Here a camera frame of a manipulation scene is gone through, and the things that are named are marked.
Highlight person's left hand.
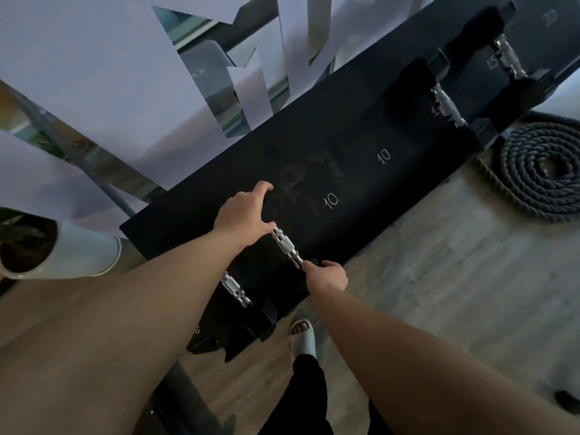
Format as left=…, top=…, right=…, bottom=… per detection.
left=213, top=181, right=277, bottom=248

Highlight person's right hand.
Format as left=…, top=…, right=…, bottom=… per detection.
left=301, top=260, right=350, bottom=296

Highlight black dumbbell with silver handle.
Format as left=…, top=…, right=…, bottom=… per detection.
left=390, top=47, right=499, bottom=152
left=258, top=183, right=320, bottom=313
left=217, top=269, right=280, bottom=364
left=458, top=0, right=567, bottom=109

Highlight person's right forearm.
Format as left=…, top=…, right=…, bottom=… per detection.
left=312, top=285, right=580, bottom=435

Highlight person's left forearm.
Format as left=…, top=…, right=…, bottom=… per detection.
left=0, top=227, right=249, bottom=435

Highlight grey slipper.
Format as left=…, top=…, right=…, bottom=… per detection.
left=288, top=318, right=318, bottom=364

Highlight person's black trousers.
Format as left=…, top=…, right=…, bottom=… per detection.
left=257, top=353, right=396, bottom=435

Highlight black dumbbell rack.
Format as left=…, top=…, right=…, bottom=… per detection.
left=119, top=0, right=580, bottom=435

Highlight white paper sheet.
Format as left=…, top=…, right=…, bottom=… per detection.
left=227, top=47, right=275, bottom=131
left=275, top=0, right=318, bottom=101
left=308, top=0, right=442, bottom=79
left=0, top=130, right=152, bottom=224
left=0, top=0, right=284, bottom=192

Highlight white plant pot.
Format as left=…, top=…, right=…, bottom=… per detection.
left=0, top=219, right=123, bottom=281

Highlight wall mirror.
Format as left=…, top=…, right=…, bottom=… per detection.
left=0, top=0, right=431, bottom=209

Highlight coiled grey battle rope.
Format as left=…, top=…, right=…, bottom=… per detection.
left=473, top=111, right=580, bottom=222

